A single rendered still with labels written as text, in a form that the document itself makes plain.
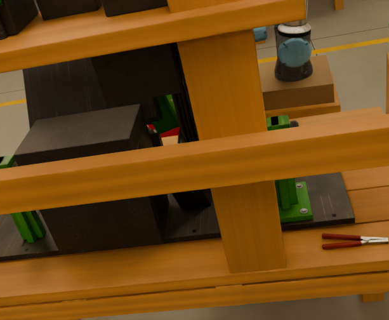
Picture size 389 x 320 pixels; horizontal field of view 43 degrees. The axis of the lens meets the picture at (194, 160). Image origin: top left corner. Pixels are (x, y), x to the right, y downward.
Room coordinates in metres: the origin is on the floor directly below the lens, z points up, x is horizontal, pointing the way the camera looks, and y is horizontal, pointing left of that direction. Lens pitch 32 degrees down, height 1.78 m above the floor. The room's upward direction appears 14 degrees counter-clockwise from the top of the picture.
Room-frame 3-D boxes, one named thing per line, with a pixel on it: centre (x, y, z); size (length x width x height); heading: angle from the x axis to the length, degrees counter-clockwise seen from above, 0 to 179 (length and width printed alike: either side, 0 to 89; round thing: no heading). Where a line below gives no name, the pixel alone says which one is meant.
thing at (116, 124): (1.14, 0.26, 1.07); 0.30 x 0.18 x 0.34; 79
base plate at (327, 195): (1.25, 0.13, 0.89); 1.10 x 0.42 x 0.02; 79
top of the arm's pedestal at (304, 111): (1.80, -0.47, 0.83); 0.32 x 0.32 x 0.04; 76
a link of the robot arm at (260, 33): (1.72, -0.31, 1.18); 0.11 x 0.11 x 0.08; 78
